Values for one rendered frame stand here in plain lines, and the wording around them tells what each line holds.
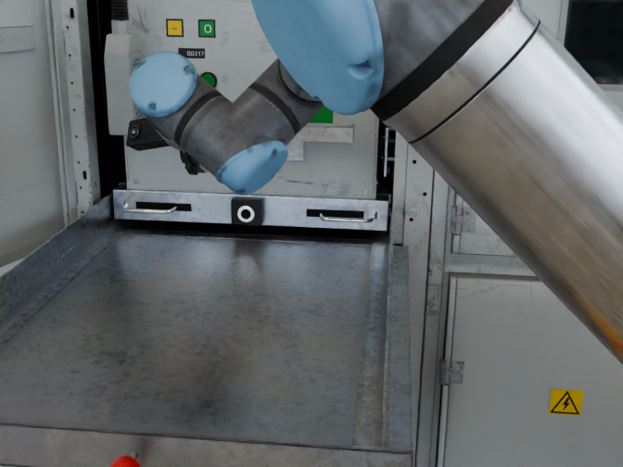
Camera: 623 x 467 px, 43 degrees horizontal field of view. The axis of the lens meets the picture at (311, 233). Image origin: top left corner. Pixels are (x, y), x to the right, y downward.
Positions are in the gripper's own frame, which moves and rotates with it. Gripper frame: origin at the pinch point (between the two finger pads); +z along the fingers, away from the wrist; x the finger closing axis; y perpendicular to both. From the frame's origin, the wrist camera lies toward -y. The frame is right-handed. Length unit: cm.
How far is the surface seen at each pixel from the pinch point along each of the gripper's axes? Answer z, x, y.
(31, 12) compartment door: -6.3, 23.6, -32.5
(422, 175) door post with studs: 10.3, 2.6, 37.9
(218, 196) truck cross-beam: 16.3, -2.2, -0.8
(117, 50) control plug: -6.1, 17.3, -16.2
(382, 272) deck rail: 3.6, -16.9, 31.9
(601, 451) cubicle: 35, -44, 77
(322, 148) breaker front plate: 12.4, 7.4, 19.0
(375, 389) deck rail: -31, -37, 32
